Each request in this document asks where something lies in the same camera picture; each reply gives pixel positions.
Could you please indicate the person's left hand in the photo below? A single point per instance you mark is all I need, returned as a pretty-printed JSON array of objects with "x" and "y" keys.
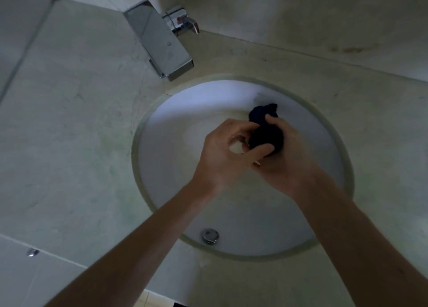
[{"x": 224, "y": 159}]

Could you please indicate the person's right hand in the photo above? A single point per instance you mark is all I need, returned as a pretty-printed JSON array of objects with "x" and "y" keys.
[{"x": 287, "y": 163}]

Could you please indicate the dark blue cleaning cloth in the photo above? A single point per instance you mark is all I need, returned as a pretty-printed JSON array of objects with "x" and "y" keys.
[{"x": 264, "y": 132}]

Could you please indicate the person's left forearm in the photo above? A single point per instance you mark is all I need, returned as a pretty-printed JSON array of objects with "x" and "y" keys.
[{"x": 127, "y": 253}]

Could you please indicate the person's right forearm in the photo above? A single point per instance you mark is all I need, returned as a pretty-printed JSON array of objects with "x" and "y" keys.
[{"x": 361, "y": 246}]

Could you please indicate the white oval sink basin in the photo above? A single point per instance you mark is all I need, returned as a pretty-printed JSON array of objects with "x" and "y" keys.
[{"x": 174, "y": 142}]

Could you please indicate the beige marble sink countertop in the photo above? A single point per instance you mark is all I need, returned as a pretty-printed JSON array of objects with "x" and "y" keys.
[{"x": 73, "y": 132}]

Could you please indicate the chrome square faucet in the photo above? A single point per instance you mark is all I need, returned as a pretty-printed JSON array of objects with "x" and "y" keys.
[{"x": 157, "y": 35}]

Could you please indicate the chrome wall hook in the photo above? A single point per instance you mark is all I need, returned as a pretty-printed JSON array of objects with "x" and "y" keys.
[{"x": 32, "y": 252}]

